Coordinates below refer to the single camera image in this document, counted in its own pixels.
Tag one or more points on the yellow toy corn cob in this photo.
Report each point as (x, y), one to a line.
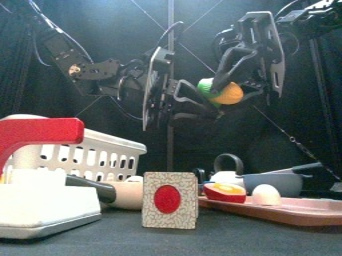
(230, 95)

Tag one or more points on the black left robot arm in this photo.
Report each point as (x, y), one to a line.
(88, 71)

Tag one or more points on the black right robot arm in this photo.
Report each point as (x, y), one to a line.
(311, 20)

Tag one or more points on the white plastic slotted basket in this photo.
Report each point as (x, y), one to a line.
(101, 153)

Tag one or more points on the red toy apple half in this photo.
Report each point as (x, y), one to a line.
(224, 192)

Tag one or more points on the patterned block with red circle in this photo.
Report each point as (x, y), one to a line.
(168, 200)

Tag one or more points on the cream round cup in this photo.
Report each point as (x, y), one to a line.
(128, 195)

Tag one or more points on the white toy egg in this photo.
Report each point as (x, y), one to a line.
(266, 195)

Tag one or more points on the pink tray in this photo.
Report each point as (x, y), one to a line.
(302, 210)

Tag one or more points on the red and white appliance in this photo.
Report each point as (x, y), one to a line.
(44, 206)

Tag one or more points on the vertical metal frame pole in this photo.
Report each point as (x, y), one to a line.
(170, 150)

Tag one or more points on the diagonal thin frame rod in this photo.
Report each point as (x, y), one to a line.
(294, 141)

